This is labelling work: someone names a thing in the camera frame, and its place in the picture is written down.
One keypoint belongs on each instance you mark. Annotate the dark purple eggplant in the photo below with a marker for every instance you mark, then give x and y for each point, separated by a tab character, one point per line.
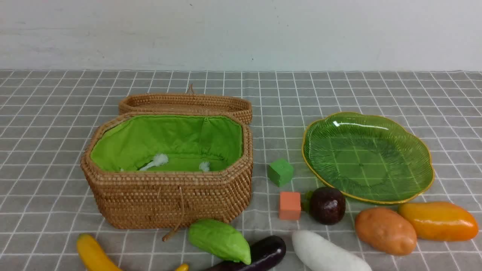
266	254

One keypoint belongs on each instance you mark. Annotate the white radish with leaves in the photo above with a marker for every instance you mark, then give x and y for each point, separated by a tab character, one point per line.
319	254

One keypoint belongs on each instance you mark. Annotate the brown potato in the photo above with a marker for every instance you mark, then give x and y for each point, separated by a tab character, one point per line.
386	230

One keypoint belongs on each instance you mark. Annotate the yellow banana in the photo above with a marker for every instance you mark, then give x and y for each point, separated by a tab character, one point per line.
93	256

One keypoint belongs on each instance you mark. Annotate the green foam cube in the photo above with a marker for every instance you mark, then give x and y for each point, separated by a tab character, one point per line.
280	172

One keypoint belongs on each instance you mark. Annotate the woven wicker basket lid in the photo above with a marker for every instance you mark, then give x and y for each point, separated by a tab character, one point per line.
189	102

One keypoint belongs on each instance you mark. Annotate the orange foam cube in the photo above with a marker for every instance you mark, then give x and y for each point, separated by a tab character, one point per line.
289	206

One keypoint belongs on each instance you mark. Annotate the dark purple passion fruit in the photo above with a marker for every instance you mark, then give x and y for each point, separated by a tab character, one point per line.
327	205

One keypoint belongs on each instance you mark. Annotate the green fabric basket liner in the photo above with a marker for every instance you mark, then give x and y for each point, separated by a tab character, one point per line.
187	141

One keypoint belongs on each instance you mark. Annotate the woven wicker basket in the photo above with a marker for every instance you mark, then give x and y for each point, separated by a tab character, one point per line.
166	199

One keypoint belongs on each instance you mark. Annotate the green glass leaf plate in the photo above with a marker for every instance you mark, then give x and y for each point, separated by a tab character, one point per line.
369	158

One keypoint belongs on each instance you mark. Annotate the grey checked tablecloth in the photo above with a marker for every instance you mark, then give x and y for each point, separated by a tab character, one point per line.
48	116

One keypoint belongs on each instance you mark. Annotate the orange yellow mango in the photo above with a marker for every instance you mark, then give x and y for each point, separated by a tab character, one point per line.
440	221

